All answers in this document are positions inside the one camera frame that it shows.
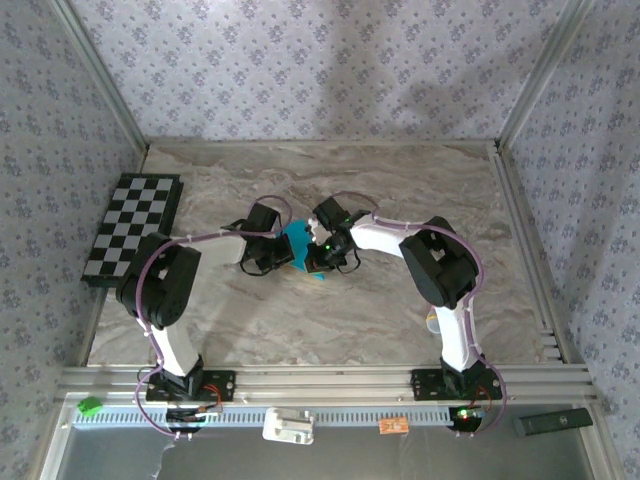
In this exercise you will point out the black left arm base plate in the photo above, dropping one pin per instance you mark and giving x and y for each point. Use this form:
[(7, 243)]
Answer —
[(222, 385)]

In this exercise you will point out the grey metal tray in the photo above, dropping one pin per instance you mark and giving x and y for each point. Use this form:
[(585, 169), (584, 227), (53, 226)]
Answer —
[(350, 460)]

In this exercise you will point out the aluminium mounting rail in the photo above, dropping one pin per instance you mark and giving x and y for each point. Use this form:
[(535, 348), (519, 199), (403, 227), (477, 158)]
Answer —
[(325, 382)]

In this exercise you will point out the blue paper sheet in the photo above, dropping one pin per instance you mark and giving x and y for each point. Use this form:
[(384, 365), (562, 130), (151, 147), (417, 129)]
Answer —
[(299, 239)]

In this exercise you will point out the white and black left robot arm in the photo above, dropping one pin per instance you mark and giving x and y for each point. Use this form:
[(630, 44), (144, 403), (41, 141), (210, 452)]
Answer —
[(175, 345)]

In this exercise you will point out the black rectangular bar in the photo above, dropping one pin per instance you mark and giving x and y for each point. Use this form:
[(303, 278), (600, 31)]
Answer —
[(552, 422)]

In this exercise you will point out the black and grey checkerboard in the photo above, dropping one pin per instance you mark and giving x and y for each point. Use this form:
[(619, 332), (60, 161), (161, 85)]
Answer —
[(125, 220)]

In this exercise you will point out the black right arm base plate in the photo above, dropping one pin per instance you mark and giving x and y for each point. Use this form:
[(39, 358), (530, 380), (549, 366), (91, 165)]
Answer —
[(425, 385)]

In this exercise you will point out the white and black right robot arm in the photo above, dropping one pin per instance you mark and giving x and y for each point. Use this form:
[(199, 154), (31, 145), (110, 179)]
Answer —
[(455, 340)]

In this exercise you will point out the white plastic holder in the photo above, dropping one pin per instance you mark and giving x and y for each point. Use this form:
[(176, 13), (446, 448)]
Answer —
[(287, 426)]

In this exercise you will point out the green plastic block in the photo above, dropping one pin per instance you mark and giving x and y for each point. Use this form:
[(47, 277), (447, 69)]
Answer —
[(90, 406)]

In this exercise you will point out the aluminium frame post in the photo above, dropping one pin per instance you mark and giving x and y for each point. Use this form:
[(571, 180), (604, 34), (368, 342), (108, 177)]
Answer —
[(102, 75), (542, 75)]

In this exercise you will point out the orange label tag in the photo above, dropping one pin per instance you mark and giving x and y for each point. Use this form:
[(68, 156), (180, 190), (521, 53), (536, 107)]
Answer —
[(393, 426)]

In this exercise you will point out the pink toy microphone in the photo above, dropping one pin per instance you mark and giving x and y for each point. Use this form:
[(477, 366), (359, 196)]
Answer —
[(432, 325)]

